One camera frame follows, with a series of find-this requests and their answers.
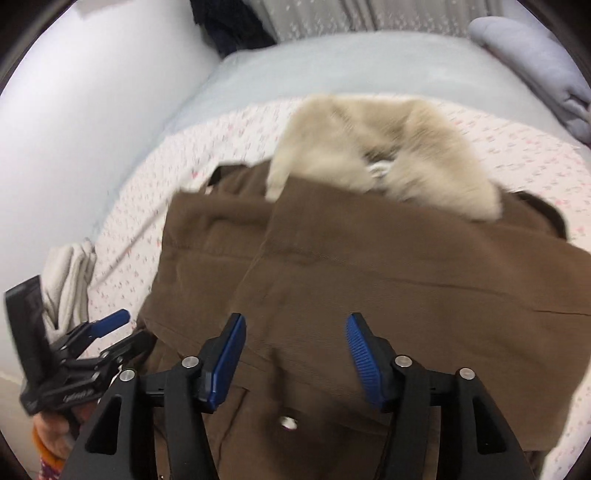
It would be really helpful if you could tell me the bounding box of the person's hand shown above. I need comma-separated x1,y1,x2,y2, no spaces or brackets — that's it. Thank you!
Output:
32,411,73,474

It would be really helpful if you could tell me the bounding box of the brown coat with fur collar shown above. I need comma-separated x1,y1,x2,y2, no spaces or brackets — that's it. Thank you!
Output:
138,94,591,480

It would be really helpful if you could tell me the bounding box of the light blue bed mattress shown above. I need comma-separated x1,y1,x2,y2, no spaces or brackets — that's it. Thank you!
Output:
91,32,591,232

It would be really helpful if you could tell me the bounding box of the cream folded fleece garment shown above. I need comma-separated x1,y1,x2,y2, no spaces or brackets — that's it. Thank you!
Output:
40,239,96,342

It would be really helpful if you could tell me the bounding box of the white cherry print sheet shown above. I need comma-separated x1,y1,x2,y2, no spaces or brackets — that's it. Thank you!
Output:
88,99,590,479

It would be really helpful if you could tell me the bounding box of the grey dotted curtain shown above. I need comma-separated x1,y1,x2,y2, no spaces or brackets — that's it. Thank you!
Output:
247,0,502,43

